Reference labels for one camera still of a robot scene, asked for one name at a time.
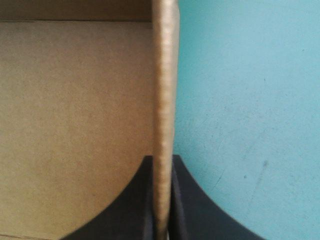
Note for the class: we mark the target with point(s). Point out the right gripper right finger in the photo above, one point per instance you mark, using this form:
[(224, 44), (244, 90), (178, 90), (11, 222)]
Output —
[(195, 207)]

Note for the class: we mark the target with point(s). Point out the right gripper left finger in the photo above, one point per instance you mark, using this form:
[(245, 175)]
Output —
[(130, 207)]

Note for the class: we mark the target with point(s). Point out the brown cardboard box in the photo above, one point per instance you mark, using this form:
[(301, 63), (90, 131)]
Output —
[(75, 112)]

